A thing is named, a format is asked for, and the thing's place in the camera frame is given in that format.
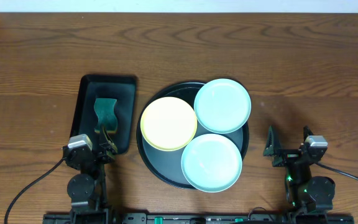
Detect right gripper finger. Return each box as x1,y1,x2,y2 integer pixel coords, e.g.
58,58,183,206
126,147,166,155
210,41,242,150
263,126,281,156
303,126,314,142

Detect green and yellow sponge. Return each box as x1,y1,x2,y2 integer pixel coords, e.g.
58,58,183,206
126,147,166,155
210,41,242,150
94,98,118,134

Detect yellow plate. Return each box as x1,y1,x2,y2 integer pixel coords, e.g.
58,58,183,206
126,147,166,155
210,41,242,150
140,96,198,152

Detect mint green plate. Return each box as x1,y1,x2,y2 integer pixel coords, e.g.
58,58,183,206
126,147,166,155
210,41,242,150
181,134,242,193
194,78,252,134

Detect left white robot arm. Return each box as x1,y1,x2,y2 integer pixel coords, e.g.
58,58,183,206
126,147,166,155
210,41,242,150
63,126,120,224

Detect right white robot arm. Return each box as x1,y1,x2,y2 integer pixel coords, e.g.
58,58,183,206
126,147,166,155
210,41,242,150
263,126,336,223

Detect black rectangular tray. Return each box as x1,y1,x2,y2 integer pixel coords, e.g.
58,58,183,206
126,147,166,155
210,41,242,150
70,74,137,154

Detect black round serving tray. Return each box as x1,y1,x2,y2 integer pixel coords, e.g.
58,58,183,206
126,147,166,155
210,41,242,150
136,82,249,190

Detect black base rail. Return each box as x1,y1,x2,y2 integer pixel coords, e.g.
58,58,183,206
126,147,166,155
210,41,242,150
42,213,354,224

